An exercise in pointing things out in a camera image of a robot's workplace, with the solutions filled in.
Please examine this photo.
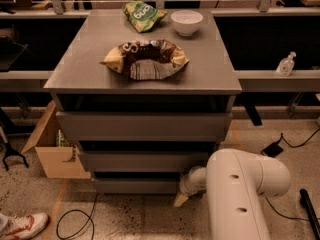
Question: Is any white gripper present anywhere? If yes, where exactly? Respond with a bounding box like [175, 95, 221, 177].
[173, 166, 207, 207]

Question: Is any grey bottom drawer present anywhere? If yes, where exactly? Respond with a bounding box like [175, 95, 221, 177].
[91, 179, 178, 194]

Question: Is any grey drawer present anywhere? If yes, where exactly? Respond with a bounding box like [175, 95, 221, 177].
[78, 151, 210, 172]
[56, 112, 232, 142]
[91, 179, 178, 194]

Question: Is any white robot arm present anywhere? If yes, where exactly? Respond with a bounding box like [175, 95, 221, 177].
[174, 149, 291, 240]

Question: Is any grey middle drawer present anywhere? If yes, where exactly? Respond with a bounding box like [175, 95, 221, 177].
[78, 151, 210, 172]

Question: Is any grey drawer cabinet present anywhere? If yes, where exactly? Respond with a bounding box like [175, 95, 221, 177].
[45, 10, 241, 183]

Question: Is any grey top drawer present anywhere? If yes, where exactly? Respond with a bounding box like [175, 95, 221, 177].
[56, 112, 232, 142]

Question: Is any black power adapter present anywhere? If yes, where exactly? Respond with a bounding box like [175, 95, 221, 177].
[261, 142, 283, 157]

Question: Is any black bar on floor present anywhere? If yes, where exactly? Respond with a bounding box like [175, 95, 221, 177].
[300, 189, 320, 240]

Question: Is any cardboard box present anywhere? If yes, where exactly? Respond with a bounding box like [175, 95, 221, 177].
[21, 101, 91, 179]

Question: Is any brown yellow snack bag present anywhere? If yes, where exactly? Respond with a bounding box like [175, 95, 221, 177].
[101, 39, 189, 81]

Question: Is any clear sanitizer pump bottle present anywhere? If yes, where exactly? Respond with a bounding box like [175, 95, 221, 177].
[276, 51, 296, 77]

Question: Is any white red sneaker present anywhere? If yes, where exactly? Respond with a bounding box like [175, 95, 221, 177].
[0, 213, 49, 240]

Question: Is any grey right bench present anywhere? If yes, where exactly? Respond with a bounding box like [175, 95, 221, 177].
[212, 9, 320, 124]

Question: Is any grey bench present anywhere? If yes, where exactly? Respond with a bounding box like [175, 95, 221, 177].
[0, 12, 87, 90]
[212, 9, 320, 124]

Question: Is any white bowl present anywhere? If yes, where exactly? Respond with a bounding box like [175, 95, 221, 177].
[171, 10, 203, 36]

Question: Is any black stand foot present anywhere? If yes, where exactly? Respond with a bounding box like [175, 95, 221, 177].
[0, 126, 29, 170]

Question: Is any green chip bag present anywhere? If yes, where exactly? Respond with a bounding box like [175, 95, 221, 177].
[122, 1, 167, 33]

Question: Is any grey left bench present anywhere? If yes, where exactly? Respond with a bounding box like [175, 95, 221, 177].
[0, 12, 87, 90]

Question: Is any black floor cable loop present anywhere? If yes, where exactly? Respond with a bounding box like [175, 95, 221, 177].
[55, 192, 99, 240]

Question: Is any black adapter cable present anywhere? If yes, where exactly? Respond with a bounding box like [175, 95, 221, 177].
[264, 127, 320, 223]

